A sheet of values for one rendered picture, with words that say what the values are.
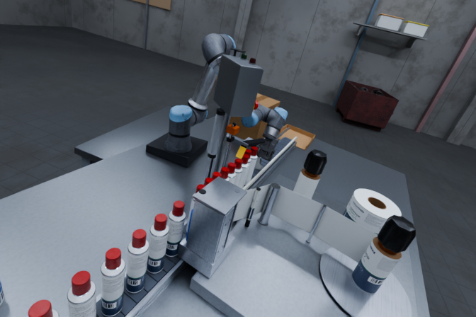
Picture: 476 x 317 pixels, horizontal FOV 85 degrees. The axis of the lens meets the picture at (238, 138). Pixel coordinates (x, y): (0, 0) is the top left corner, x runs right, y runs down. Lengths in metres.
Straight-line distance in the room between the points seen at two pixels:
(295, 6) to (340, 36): 1.35
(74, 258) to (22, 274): 0.13
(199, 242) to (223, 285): 0.16
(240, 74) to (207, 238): 0.54
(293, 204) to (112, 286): 0.67
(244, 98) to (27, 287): 0.85
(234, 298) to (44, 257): 0.60
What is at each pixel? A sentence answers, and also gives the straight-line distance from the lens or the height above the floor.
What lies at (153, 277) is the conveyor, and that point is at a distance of 0.91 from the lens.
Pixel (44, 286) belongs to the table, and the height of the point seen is 0.83.
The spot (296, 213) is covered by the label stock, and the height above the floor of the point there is 0.98.
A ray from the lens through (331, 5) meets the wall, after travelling 7.39.
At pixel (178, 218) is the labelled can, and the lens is 0.83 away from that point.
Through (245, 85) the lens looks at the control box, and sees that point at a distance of 0.93.
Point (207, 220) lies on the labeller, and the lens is 0.77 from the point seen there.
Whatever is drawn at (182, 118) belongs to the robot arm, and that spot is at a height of 1.08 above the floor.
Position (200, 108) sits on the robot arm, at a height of 1.11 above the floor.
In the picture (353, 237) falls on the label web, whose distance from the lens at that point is 1.08.
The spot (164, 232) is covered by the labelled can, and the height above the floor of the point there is 1.04.
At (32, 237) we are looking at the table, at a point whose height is 0.83.
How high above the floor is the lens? 1.62
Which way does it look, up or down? 25 degrees down
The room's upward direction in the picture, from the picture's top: 14 degrees clockwise
